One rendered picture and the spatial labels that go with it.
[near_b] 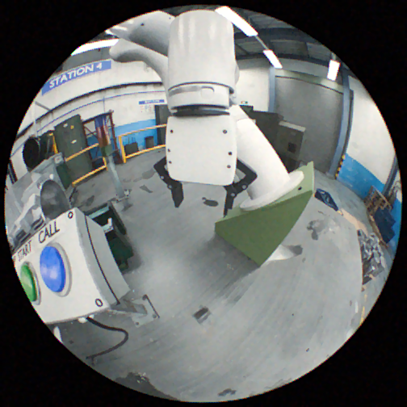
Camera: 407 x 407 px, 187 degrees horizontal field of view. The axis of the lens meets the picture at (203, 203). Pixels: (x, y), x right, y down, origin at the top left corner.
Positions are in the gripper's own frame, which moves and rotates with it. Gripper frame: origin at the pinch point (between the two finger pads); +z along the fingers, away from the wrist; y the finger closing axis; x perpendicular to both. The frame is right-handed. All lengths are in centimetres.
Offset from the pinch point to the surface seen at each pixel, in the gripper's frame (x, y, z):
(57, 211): 15.6, 42.2, -1.1
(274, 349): 27.1, -23.2, 17.0
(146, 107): -435, 340, -91
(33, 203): 19.9, 27.6, -10.8
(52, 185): 12.8, 38.7, -9.3
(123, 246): 9.4, 19.6, 11.3
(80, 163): -104, 326, 22
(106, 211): 4.1, 28.4, 5.5
